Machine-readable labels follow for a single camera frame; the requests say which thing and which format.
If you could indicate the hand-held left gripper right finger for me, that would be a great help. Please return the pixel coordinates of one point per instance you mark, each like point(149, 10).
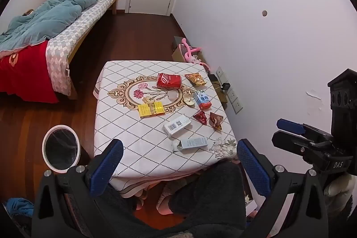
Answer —
point(252, 164)

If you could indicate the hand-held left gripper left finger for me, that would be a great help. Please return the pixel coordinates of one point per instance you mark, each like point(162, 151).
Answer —
point(110, 162)

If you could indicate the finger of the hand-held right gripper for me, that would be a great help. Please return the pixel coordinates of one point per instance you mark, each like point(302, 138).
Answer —
point(290, 126)
point(287, 143)

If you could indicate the white round waste bin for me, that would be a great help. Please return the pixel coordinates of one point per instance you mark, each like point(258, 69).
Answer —
point(60, 148)

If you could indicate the brown small wrapper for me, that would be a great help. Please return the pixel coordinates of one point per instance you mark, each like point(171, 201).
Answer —
point(216, 121)

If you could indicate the white and blue box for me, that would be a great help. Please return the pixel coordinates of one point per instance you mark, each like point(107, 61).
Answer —
point(192, 143)

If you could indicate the yellow box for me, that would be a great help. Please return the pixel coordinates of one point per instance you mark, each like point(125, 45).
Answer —
point(150, 109)

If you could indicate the red small wrapper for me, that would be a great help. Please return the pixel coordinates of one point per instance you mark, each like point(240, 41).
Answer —
point(200, 117)

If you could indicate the white barcode box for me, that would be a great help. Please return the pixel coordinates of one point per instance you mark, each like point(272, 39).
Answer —
point(176, 126)

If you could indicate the blue milk carton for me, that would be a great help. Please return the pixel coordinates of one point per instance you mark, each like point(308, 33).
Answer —
point(202, 100)

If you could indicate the red drink can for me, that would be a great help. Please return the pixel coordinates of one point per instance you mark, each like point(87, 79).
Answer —
point(168, 80)

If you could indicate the orange snack packet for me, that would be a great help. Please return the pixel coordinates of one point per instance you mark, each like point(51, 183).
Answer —
point(195, 79)

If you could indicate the person's right hand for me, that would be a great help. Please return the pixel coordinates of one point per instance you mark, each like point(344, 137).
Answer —
point(339, 189)

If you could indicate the patterned tablecloth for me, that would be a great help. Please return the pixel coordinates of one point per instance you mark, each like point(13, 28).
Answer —
point(131, 132)

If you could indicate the pink slippers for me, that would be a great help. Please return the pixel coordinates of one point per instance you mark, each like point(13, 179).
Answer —
point(164, 199)

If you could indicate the black plug charger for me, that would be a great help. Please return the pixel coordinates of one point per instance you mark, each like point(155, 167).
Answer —
point(224, 86)

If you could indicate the blue clothes pile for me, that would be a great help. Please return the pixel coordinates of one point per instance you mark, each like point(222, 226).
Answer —
point(19, 206)

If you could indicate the pink toy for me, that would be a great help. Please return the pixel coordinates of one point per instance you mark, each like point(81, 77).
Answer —
point(191, 52)

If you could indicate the red blanket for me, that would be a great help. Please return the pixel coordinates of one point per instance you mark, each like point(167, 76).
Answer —
point(25, 70)

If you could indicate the checked bed sheet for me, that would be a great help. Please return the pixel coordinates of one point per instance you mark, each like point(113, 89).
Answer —
point(72, 37)

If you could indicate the cardboard box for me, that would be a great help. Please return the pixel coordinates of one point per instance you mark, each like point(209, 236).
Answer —
point(181, 51)

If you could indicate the wooden bed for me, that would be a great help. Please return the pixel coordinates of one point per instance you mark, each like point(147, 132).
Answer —
point(92, 20)

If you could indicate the blue quilt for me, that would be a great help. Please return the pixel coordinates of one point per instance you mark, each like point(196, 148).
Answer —
point(47, 17)

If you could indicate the wall socket panel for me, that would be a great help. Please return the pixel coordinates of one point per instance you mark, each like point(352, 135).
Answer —
point(231, 95)
point(237, 106)
point(221, 73)

